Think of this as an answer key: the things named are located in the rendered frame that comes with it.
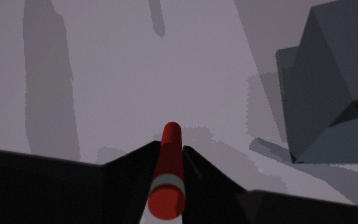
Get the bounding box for dark red peg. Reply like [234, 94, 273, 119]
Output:
[148, 122, 185, 220]

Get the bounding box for dark grey flat panel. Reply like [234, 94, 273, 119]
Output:
[275, 0, 358, 164]

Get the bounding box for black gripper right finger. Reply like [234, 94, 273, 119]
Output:
[182, 145, 358, 224]

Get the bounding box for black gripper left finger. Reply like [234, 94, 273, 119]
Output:
[0, 141, 161, 224]

